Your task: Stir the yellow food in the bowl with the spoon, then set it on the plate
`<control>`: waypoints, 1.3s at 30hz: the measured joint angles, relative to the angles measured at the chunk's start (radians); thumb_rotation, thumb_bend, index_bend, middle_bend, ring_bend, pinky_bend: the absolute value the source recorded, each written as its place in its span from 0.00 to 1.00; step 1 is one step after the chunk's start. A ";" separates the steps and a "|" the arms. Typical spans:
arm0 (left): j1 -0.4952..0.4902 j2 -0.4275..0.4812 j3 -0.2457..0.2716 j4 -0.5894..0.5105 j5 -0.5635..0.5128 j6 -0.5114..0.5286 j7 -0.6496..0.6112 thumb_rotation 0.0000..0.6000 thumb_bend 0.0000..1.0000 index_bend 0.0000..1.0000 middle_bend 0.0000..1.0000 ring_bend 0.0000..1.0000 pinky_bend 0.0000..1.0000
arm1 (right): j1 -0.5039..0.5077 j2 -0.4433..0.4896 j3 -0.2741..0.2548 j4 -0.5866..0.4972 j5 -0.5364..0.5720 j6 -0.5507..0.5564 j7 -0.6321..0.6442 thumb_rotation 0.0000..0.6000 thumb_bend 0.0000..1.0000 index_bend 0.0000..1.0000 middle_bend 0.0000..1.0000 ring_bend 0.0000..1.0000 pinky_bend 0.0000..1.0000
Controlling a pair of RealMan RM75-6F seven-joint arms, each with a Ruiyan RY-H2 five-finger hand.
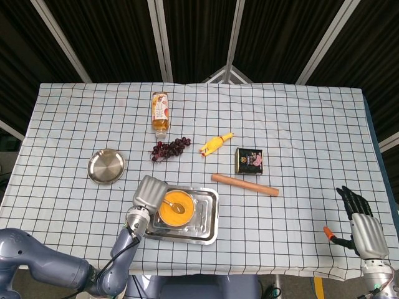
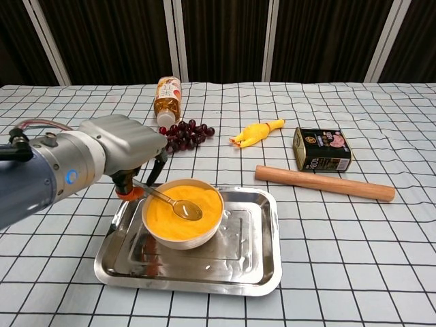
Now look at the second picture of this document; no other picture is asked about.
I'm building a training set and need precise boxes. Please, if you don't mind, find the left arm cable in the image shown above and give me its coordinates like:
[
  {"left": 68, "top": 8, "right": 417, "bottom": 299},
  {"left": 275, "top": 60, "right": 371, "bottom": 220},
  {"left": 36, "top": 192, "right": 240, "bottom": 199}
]
[{"left": 0, "top": 118, "right": 74, "bottom": 163}]

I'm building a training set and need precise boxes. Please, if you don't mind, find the dark folding screen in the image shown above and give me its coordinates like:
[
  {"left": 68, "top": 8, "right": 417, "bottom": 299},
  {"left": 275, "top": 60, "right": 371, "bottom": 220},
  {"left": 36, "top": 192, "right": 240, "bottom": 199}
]
[{"left": 0, "top": 0, "right": 436, "bottom": 87}]

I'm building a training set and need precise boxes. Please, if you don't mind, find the rectangular steel tray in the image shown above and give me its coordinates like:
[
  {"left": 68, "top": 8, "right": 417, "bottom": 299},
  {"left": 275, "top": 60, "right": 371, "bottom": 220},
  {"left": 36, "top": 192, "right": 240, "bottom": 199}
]
[{"left": 93, "top": 183, "right": 283, "bottom": 297}]

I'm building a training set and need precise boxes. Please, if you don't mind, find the metal spoon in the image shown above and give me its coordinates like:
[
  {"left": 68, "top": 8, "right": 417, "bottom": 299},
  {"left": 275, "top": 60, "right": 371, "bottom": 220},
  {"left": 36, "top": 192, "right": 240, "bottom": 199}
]
[{"left": 132, "top": 178, "right": 204, "bottom": 221}]

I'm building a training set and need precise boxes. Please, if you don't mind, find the wooden rolling pin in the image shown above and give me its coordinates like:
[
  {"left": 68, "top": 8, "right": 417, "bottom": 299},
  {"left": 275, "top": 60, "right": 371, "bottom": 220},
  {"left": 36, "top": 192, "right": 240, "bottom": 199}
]
[{"left": 255, "top": 165, "right": 396, "bottom": 203}]

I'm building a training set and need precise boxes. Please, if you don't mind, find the yellow rubber chicken toy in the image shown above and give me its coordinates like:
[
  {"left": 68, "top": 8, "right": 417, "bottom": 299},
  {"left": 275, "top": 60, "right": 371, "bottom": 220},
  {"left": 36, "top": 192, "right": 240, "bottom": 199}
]
[{"left": 228, "top": 118, "right": 286, "bottom": 149}]

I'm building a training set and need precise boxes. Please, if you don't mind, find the black luncheon meat can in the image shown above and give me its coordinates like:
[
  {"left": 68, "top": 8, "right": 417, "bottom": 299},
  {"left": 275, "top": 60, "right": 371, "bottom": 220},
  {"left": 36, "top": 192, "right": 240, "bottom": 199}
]
[{"left": 292, "top": 127, "right": 353, "bottom": 173}]

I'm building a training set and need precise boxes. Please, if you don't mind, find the dark red grape bunch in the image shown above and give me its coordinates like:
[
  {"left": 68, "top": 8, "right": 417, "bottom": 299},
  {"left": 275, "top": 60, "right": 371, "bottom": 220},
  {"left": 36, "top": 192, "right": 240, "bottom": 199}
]
[{"left": 158, "top": 119, "right": 216, "bottom": 153}]

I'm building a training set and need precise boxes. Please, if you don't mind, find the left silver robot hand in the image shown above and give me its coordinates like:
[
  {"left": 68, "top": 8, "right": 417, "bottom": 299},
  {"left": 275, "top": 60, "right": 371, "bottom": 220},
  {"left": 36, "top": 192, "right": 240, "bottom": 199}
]
[{"left": 77, "top": 114, "right": 168, "bottom": 202}]

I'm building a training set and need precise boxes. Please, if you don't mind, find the white checked tablecloth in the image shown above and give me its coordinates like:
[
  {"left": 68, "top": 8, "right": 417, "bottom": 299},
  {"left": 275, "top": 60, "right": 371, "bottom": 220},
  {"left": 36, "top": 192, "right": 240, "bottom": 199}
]
[{"left": 0, "top": 81, "right": 436, "bottom": 327}]

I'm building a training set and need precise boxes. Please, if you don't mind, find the yellow powder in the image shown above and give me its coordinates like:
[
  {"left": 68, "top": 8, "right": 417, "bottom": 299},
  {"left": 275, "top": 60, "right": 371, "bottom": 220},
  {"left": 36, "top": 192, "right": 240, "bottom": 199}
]
[{"left": 146, "top": 185, "right": 223, "bottom": 241}]

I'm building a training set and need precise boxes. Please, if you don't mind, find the cream round bowl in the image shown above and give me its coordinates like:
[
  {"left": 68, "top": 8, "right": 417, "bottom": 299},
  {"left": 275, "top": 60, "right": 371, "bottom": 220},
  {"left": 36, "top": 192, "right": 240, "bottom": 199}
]
[{"left": 141, "top": 178, "right": 225, "bottom": 251}]

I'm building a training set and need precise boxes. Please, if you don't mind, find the tea bottle with white cap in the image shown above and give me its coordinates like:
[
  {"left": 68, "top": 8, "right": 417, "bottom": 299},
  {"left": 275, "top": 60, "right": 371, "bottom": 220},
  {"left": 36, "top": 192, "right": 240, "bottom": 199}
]
[{"left": 153, "top": 76, "right": 183, "bottom": 127}]

